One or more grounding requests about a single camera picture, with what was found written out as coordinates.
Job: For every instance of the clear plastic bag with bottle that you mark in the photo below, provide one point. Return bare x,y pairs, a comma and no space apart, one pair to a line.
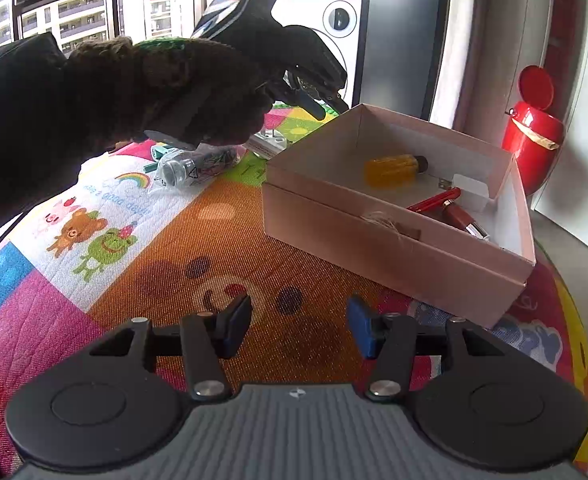
194,166

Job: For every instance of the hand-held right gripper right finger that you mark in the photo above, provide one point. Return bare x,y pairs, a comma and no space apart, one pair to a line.
361,326

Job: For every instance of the yellow bottle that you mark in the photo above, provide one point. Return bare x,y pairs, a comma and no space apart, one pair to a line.
391,171

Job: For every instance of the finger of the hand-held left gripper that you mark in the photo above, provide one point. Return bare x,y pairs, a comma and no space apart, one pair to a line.
335,101
314,106

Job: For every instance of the white plug adapter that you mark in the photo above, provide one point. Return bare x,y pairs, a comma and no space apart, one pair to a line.
468,191

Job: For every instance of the white stacked dryer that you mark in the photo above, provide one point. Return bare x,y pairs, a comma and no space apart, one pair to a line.
341,17

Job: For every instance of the red-brown lipstick tube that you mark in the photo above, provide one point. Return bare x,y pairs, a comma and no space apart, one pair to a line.
461,217

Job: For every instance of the colourful cartoon play mat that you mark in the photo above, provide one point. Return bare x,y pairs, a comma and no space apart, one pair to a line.
174,240

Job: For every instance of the teal toy brick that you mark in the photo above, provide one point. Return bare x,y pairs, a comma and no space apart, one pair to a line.
161,152

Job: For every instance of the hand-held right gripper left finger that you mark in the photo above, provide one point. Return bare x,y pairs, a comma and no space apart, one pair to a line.
239,321

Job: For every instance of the person's left hand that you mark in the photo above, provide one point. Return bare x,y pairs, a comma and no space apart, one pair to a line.
174,90

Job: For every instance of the red pen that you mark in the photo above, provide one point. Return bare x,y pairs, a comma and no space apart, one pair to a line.
431,201

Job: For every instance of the pink cardboard box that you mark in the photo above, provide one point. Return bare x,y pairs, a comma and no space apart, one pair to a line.
388,230

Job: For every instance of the white wall cabinet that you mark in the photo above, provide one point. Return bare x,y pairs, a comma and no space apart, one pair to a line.
586,110

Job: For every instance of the white plastic case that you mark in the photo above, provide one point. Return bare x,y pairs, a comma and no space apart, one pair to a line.
269,139

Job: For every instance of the red lidded trash can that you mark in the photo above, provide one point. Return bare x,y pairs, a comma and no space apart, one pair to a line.
531,135

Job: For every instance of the person's left forearm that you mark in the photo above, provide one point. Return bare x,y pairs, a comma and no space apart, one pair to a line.
19,125

